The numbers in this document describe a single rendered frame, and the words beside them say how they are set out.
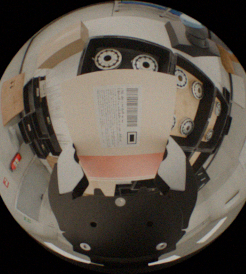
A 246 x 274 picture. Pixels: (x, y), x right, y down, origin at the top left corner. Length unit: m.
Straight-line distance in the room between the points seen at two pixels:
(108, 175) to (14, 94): 2.57
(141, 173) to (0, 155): 2.62
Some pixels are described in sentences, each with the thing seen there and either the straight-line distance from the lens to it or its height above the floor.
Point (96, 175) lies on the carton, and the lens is 0.16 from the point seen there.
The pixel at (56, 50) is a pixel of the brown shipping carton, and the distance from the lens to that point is 0.54.
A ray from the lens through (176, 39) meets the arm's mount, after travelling 0.65.
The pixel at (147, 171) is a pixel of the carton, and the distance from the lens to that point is 0.15.
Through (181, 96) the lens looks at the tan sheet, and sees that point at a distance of 0.48.
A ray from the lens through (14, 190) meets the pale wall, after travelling 2.83.
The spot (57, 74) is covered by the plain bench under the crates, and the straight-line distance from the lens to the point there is 0.67.
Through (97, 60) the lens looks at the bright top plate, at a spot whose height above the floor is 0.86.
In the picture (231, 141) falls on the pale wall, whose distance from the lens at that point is 3.57.
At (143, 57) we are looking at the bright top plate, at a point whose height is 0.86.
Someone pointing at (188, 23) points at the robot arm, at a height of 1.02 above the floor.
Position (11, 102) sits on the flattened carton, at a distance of 2.55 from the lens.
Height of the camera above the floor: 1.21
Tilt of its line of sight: 58 degrees down
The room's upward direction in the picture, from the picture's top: 175 degrees clockwise
